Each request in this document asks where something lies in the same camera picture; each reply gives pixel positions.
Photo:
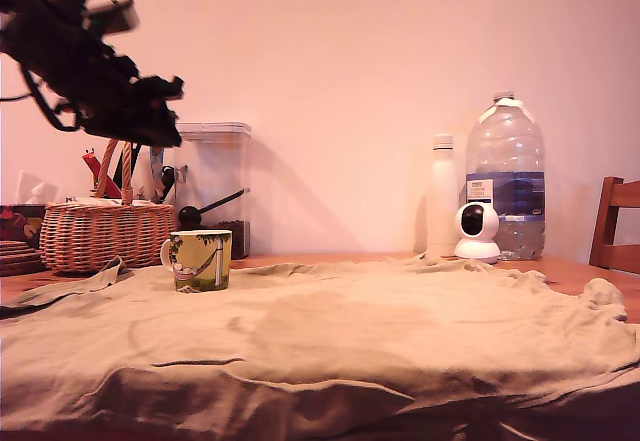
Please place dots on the black coffee scoop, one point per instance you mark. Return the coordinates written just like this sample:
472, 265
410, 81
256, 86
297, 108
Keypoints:
189, 216

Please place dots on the coffee beans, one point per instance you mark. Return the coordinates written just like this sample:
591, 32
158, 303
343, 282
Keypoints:
239, 237

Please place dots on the blue grey kitchen utensil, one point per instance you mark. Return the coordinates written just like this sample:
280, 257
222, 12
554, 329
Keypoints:
156, 163

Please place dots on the black kitchen utensil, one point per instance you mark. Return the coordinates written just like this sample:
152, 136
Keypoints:
120, 171

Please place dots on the red kitchen utensil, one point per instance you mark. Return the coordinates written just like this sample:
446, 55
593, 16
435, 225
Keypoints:
102, 177

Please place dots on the clear plastic storage container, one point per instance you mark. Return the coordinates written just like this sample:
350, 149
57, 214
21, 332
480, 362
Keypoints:
215, 171

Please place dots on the white tissue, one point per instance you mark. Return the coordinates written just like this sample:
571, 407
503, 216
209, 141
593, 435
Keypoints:
35, 192

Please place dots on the green illustrated mug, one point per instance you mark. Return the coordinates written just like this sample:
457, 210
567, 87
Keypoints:
200, 261

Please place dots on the dark floral tissue box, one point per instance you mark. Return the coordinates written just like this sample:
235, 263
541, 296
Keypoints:
17, 223

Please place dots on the white slim bottle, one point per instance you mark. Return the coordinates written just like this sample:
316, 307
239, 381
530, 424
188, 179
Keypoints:
441, 186

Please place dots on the beige cloth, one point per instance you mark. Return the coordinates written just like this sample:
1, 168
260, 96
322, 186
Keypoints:
400, 321

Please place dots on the large clear water bottle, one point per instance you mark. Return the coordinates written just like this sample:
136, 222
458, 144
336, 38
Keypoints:
505, 151

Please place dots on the wooden chair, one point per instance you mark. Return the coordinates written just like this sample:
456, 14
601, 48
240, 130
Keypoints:
607, 221

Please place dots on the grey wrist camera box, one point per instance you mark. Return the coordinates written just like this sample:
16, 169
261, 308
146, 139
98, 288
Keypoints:
117, 17

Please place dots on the small white round camera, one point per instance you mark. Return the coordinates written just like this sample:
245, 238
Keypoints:
476, 251

